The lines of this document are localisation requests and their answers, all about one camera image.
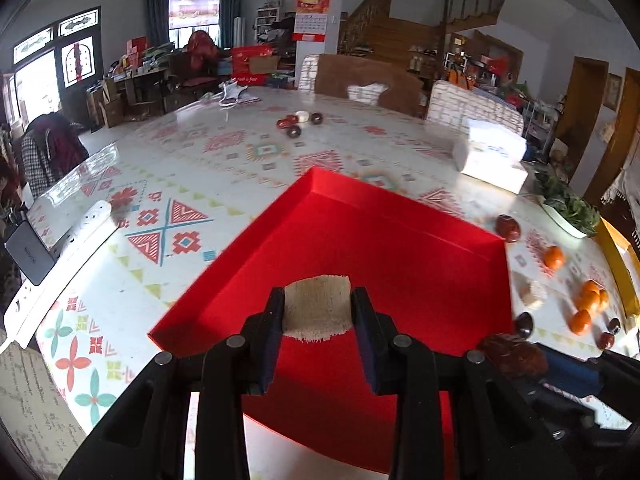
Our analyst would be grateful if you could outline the white face mask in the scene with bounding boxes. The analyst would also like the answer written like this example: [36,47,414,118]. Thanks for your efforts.
[218,80,261,107]

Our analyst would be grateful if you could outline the brown cloth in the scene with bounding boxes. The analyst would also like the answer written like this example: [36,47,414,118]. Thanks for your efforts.
[315,53,426,117]

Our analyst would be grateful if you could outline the green leafy vegetables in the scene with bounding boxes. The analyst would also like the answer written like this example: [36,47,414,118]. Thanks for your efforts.
[534,170,601,235]

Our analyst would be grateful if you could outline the red jacket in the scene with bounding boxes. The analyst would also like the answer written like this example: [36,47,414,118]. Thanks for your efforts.
[182,30,221,61]

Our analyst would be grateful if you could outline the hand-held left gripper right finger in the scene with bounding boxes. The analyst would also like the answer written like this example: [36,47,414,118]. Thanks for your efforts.
[350,286,586,480]

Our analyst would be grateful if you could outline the blue curtain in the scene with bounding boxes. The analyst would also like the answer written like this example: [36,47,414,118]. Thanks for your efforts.
[144,0,171,48]
[218,0,243,48]

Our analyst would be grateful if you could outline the white power strip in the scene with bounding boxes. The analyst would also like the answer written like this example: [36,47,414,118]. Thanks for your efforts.
[2,200,119,348]

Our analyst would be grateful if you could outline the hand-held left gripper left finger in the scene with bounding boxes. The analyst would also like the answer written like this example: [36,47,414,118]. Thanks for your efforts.
[59,287,286,480]

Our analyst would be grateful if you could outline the beige sugarcane piece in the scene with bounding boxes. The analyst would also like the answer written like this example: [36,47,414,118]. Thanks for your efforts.
[515,277,547,310]
[282,274,353,345]

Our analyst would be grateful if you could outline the patterned tablecloth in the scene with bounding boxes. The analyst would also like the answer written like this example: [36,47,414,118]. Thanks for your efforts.
[30,85,640,480]

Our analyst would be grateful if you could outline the red wall calendar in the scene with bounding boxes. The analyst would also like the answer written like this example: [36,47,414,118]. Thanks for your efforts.
[292,0,333,42]

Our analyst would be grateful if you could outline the brick-pattern covered chair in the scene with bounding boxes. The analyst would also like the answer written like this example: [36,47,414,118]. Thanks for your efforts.
[300,53,396,106]
[426,80,526,136]

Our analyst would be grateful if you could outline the white tissue pack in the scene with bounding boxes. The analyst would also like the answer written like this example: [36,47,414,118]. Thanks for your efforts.
[452,117,530,195]

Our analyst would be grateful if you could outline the black charger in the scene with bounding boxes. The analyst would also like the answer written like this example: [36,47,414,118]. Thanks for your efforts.
[5,220,57,287]

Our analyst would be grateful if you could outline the yellow box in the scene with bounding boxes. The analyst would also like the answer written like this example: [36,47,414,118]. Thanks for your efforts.
[595,217,640,318]

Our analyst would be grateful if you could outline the white dish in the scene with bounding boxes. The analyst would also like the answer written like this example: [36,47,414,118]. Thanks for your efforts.
[537,195,598,240]

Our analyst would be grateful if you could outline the red tray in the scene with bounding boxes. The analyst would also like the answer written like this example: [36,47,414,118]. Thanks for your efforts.
[147,166,513,476]

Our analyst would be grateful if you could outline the wooden door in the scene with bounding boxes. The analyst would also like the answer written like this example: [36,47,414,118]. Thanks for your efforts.
[582,65,640,206]
[552,56,610,166]

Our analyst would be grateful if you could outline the plaid jacket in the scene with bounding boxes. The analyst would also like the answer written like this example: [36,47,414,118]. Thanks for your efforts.
[20,112,91,201]

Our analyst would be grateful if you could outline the wooden staircase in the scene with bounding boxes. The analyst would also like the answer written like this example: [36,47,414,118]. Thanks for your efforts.
[337,0,516,71]

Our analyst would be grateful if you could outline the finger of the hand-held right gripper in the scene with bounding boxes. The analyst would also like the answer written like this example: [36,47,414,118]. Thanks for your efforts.
[537,342,640,401]

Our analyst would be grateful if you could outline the wrinkled red date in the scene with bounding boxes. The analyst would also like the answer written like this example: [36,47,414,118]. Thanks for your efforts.
[477,333,550,378]

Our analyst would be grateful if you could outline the red gift box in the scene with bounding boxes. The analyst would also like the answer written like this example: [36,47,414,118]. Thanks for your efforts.
[231,46,275,88]

